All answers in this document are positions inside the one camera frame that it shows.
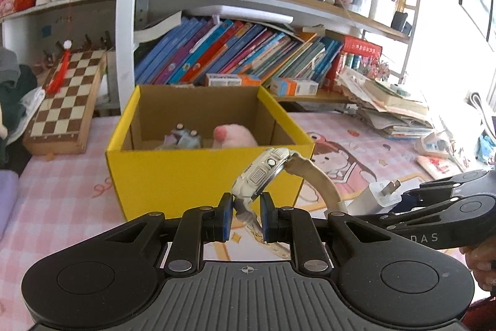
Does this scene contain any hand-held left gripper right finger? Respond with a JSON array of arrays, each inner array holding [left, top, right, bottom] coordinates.
[[259, 192, 393, 274]]

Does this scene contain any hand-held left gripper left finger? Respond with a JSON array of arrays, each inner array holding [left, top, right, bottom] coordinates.
[[103, 192, 236, 276]]

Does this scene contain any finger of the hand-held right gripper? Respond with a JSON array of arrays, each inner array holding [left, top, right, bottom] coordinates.
[[403, 169, 496, 200], [356, 194, 496, 231]]

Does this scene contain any white wristwatch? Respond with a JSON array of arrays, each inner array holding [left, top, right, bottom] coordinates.
[[232, 147, 351, 231]]

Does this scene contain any yellow cardboard box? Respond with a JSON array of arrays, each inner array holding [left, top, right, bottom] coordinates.
[[105, 84, 316, 221]]

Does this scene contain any white charger plug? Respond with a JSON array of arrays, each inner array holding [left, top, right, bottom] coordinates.
[[354, 180, 403, 215]]

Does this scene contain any person's right forearm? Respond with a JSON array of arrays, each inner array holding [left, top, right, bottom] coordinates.
[[459, 295, 496, 331]]

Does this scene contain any pink printed desktop mat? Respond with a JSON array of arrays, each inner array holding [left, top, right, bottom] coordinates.
[[0, 110, 496, 316]]

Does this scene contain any person's right hand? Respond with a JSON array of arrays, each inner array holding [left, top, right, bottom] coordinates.
[[463, 243, 496, 293]]

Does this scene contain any pink booklet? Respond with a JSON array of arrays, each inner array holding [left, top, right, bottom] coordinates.
[[416, 156, 466, 180]]

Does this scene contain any white small device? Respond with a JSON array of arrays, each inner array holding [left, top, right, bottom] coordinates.
[[414, 131, 452, 157]]

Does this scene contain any pink plush toy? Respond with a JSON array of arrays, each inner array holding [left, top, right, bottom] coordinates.
[[211, 123, 259, 149]]

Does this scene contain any grey blue toy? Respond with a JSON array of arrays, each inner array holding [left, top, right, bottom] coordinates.
[[155, 123, 202, 150]]

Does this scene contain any pile of papers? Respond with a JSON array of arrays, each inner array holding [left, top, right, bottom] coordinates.
[[337, 67, 435, 140]]

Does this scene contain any orange white carton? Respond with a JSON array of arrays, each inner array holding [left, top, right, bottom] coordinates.
[[270, 77, 320, 96], [205, 73, 261, 87]]

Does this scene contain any thick red book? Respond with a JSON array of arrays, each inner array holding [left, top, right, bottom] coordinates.
[[329, 35, 382, 91]]

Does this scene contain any row of leaning picture books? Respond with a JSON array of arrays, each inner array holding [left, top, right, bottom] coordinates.
[[134, 16, 343, 91]]

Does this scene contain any white storage box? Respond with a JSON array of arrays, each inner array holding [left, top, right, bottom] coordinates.
[[368, 0, 398, 25]]

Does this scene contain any wooden chessboard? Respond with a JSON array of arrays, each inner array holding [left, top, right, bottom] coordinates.
[[22, 49, 108, 156]]

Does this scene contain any white desk lamp bar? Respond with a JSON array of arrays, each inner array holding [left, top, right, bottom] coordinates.
[[186, 5, 293, 23]]

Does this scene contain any purple cloth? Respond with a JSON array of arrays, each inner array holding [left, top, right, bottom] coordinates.
[[0, 170, 20, 239]]

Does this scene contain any red tassel ornament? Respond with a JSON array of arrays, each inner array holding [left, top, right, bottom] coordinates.
[[44, 39, 74, 94]]

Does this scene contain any pile of clothes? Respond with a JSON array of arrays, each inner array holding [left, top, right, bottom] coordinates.
[[0, 46, 45, 165]]

